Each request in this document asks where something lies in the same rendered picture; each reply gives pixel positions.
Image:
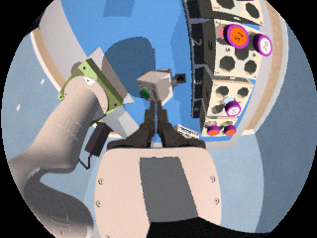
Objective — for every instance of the blue bench mat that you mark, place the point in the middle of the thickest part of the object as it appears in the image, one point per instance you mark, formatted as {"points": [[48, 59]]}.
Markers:
{"points": [[137, 36]]}

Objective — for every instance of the white tube rack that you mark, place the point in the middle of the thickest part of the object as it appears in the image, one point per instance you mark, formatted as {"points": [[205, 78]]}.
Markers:
{"points": [[188, 132]]}

